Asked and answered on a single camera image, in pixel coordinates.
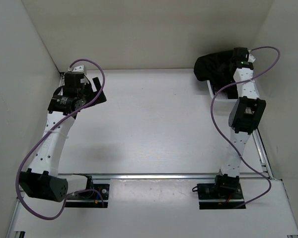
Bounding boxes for white plastic basket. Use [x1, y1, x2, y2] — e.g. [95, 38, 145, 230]
[207, 80, 237, 103]

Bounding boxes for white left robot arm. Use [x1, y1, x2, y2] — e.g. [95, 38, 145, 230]
[18, 64, 107, 202]

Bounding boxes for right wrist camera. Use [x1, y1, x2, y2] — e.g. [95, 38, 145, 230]
[231, 47, 249, 63]

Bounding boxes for aluminium front rail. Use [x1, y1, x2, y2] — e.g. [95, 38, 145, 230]
[59, 173, 274, 181]

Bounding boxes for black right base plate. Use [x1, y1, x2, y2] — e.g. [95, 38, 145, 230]
[192, 183, 246, 210]

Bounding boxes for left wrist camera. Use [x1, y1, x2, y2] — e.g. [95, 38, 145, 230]
[64, 71, 85, 89]

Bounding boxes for black shorts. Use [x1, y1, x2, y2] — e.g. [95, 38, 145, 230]
[194, 50, 235, 93]

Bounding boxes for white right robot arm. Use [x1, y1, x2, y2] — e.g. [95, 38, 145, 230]
[213, 48, 266, 199]

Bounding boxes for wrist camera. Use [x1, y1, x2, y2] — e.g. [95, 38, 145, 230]
[64, 71, 85, 89]
[231, 47, 249, 63]

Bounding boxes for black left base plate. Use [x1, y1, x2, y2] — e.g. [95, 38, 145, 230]
[65, 174, 110, 208]

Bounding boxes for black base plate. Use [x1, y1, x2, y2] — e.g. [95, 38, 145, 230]
[65, 174, 110, 208]
[192, 183, 246, 210]

